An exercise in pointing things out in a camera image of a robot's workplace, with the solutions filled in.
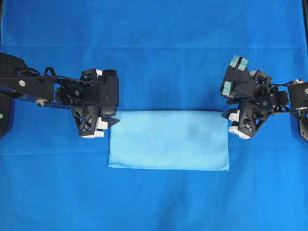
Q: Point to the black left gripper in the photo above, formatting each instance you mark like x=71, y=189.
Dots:
x=78, y=96

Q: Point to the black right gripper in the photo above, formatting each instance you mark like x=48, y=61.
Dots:
x=252, y=112

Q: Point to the light blue towel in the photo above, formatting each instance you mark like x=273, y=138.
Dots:
x=170, y=140

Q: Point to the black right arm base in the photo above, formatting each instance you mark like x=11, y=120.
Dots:
x=303, y=123

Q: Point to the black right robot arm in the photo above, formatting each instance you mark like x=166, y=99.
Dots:
x=298, y=96

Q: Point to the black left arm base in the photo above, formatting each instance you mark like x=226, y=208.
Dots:
x=6, y=114

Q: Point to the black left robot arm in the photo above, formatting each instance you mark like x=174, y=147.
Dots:
x=20, y=82

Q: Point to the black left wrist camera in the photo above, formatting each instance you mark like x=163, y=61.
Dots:
x=110, y=93

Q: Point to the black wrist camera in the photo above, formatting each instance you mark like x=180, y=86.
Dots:
x=110, y=93
x=237, y=82

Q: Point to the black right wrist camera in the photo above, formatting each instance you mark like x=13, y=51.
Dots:
x=237, y=82

